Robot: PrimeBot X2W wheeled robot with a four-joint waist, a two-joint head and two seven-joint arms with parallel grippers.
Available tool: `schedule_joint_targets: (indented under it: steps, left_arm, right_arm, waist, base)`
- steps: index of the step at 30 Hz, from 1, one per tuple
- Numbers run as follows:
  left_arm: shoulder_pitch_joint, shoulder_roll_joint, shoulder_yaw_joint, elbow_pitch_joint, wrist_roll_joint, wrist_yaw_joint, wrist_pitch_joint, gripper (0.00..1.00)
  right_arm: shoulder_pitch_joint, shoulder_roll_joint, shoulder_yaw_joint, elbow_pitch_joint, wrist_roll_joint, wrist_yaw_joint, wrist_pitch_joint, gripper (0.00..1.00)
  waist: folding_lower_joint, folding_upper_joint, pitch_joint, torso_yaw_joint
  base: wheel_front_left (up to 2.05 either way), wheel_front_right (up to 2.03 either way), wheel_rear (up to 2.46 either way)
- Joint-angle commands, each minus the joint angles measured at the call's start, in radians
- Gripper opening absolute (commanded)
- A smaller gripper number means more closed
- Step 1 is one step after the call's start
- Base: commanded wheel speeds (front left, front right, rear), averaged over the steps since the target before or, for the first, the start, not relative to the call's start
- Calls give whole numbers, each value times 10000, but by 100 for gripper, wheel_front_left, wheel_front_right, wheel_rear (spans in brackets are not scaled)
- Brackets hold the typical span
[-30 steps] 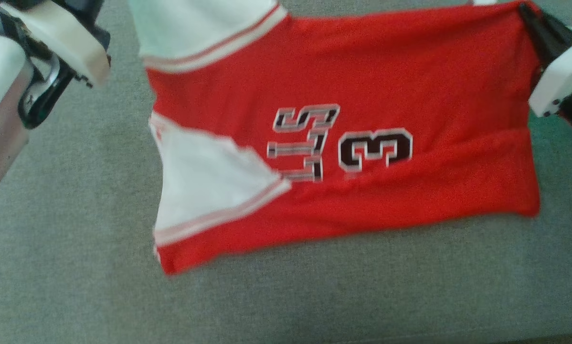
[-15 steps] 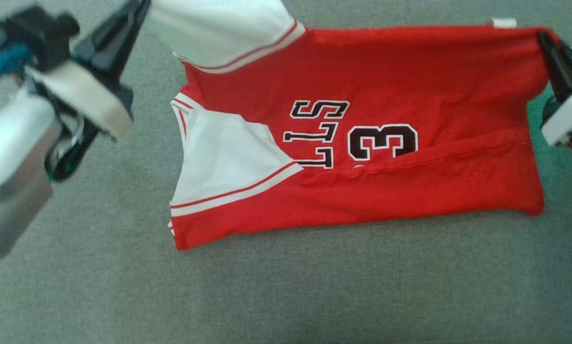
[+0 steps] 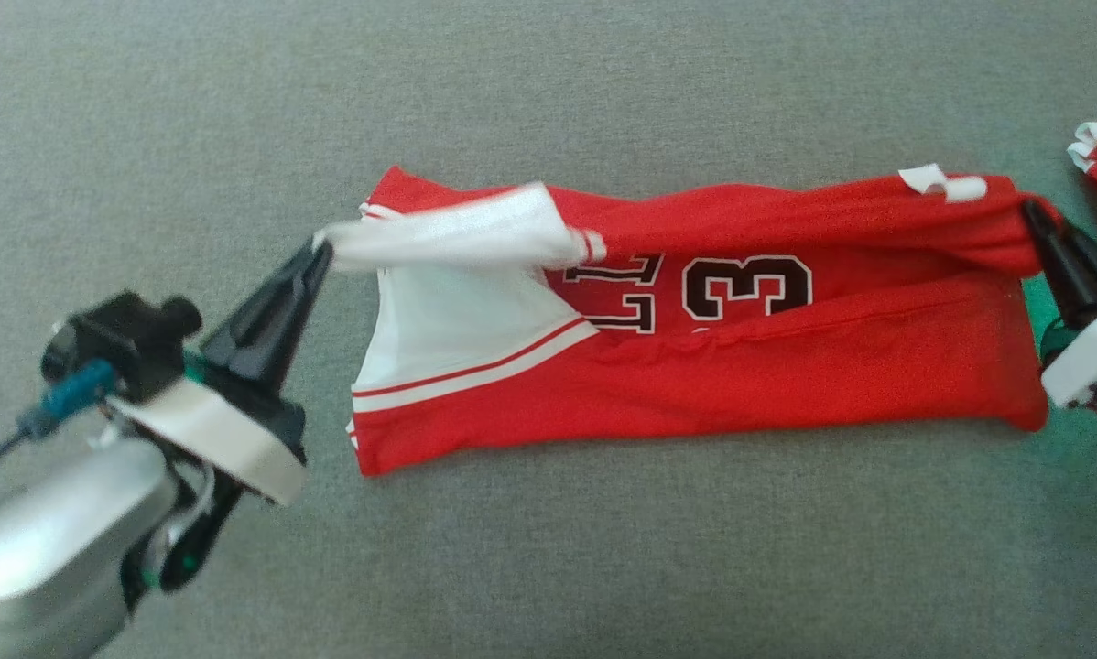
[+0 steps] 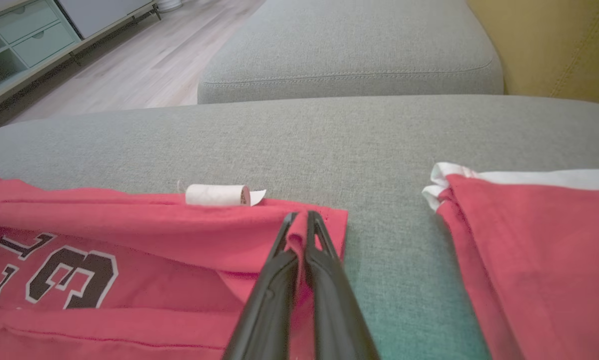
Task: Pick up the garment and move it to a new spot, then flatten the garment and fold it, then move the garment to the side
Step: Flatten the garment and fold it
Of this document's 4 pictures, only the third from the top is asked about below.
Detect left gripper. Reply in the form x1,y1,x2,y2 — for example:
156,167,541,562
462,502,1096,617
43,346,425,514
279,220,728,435
107,236,335,507

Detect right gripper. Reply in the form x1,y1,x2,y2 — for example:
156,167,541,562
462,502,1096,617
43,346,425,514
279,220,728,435
1020,197,1097,409

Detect red white basketball jersey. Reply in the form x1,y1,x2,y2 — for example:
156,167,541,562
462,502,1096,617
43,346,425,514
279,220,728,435
313,163,1064,478

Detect large grey sofa seat cushion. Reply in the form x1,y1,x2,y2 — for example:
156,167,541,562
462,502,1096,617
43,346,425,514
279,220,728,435
0,0,1097,659

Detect black cable with teal plug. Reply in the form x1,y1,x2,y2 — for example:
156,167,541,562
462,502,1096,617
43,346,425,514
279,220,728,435
0,358,119,490

